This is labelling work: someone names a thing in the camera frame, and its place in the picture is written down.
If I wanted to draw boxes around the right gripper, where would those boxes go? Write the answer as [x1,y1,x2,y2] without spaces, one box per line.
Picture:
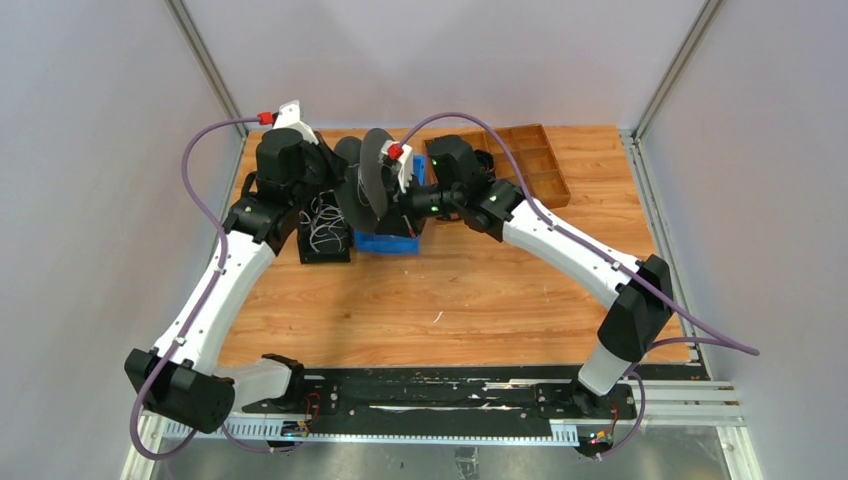
[373,172,461,241]

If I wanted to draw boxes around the dark grey cable spool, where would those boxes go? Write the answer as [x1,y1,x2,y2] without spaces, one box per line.
[333,128,392,233]

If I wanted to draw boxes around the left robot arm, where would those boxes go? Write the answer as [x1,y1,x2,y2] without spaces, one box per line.
[124,126,345,433]

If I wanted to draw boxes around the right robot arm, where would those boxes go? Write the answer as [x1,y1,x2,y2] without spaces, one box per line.
[359,129,674,417]

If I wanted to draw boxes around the blue plastic bin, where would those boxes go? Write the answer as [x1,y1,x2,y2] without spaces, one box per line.
[354,165,423,255]

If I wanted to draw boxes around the black plastic bin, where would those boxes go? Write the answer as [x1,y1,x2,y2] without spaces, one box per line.
[297,191,353,264]

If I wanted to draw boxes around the rolled tie orange pattern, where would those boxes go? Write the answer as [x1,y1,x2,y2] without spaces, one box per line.
[474,150,496,178]

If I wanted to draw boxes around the wooden compartment tray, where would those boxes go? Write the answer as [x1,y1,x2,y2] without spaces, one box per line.
[458,124,571,209]

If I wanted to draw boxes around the white wires in black bin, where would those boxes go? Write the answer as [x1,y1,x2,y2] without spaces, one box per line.
[301,197,351,254]

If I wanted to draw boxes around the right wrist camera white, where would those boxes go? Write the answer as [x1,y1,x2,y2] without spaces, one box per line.
[380,139,414,193]

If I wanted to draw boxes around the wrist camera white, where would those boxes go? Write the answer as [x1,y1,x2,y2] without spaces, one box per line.
[380,139,414,193]
[272,100,319,144]

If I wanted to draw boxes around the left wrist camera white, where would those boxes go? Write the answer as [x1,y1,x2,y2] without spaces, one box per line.
[272,100,319,144]

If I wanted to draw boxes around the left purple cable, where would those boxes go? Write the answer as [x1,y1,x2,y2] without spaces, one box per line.
[128,112,276,462]

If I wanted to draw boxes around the purple cable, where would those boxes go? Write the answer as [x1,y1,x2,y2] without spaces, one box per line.
[389,111,761,460]
[128,112,276,462]

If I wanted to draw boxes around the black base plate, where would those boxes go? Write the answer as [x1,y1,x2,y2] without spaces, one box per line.
[241,364,637,439]

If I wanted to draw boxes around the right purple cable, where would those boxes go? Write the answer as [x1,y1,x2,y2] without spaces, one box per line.
[389,111,761,460]

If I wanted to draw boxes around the aluminium frame rail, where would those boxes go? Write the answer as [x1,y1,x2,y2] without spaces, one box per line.
[142,370,747,446]

